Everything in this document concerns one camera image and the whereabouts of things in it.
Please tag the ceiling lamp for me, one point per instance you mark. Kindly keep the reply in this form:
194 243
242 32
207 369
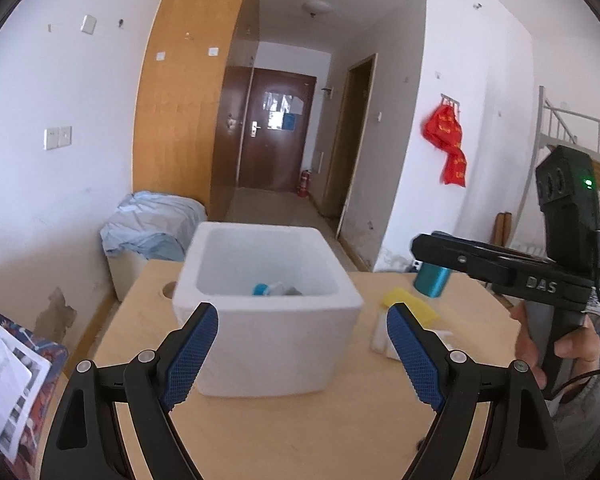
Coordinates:
316 7

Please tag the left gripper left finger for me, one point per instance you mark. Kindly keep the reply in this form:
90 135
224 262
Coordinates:
85 440

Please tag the dark brown entrance door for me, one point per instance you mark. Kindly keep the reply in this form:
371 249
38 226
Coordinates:
276 126

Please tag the grey sock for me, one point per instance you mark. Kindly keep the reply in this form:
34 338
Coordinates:
291 291

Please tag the person right hand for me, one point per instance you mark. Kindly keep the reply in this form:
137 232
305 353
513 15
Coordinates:
582 347

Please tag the red hanging bags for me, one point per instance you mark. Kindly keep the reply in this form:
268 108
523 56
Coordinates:
443 130

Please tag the yellow foam fruit net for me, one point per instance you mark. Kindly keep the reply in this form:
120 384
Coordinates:
424 314

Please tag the teal metal canister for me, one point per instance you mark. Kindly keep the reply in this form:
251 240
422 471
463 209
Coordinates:
431 278

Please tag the white styrofoam box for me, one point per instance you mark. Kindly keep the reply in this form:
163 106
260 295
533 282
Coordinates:
267 346

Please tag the blue sheet covered bin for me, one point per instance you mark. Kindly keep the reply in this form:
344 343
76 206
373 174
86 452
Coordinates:
148 226

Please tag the printed paper magazine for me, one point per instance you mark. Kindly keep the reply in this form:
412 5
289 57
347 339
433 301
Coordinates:
30 367

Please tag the wooden wardrobe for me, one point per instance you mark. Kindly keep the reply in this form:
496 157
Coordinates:
191 100

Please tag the wall light switch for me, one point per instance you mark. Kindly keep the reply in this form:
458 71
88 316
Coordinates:
88 24

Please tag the side room door frame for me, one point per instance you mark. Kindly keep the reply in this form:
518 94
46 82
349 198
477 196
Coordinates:
349 133

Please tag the red fire extinguisher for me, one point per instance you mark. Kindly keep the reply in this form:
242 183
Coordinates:
304 183

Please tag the blue face mask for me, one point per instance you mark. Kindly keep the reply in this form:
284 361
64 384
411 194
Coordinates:
268 290

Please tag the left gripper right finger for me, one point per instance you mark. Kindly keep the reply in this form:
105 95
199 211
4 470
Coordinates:
519 440

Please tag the double wall socket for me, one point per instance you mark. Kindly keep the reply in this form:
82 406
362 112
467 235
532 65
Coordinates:
57 137

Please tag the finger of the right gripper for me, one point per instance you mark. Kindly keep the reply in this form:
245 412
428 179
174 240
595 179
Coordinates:
483 262

